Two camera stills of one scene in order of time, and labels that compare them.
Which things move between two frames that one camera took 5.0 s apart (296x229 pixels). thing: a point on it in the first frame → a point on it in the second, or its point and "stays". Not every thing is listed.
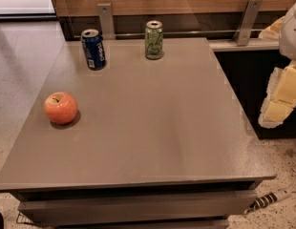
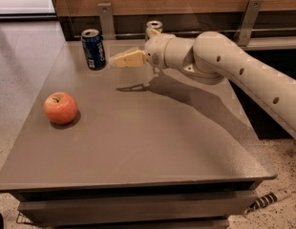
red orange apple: (61, 108) stays
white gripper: (291, 32) → (155, 51)
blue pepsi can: (94, 50) stays
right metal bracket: (247, 21) stays
